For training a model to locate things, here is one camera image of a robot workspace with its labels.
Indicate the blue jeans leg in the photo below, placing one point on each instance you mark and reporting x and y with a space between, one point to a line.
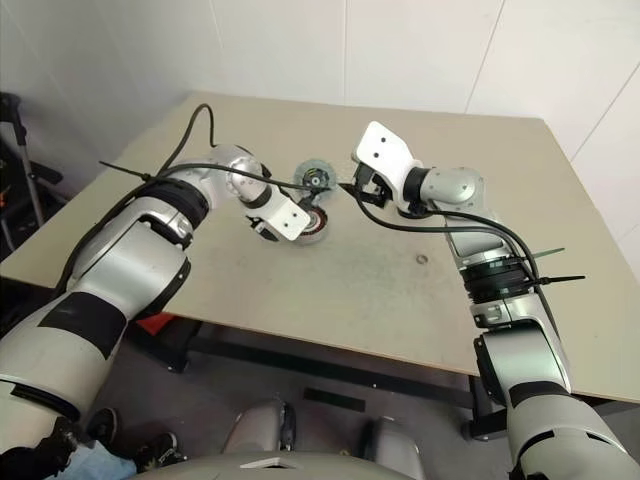
105 462

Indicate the black folding cart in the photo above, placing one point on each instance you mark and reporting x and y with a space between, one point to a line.
47 175

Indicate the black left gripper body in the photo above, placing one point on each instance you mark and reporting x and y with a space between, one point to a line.
261 231

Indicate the black sneaker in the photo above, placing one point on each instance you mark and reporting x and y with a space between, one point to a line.
160 450
105 425

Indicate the black floor tape strip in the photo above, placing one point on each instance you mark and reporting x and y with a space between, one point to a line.
334 398

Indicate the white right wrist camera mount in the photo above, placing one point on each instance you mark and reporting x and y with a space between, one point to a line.
385 145

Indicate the grey robot torso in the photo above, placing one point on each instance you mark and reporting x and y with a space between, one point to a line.
260 470

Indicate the grey right robot leg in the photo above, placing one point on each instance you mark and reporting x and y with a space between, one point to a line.
390 445

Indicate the silver metal pole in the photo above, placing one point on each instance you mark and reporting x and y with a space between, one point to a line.
31 170

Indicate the round grey motor lid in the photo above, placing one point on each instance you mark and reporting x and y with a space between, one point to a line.
322 168

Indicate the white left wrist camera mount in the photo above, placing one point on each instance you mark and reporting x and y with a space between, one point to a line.
287 215

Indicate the grey left robot leg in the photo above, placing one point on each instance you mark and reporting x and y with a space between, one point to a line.
257 425

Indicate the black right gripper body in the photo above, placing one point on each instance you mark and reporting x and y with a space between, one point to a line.
372 185

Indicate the grey robot leg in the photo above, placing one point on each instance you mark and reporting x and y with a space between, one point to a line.
257 425
390 445

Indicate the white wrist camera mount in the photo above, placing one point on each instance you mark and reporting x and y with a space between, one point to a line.
385 145
287 215

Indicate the red orange object under table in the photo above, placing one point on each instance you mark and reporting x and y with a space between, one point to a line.
155 324

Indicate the grey motor housing copper windings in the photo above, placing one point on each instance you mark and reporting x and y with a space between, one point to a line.
316 226

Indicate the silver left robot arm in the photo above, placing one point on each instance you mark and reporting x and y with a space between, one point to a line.
125 260

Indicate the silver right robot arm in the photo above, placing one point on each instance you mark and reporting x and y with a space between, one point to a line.
525 350

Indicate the black metal table frame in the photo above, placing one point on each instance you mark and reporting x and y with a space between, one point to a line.
300 352

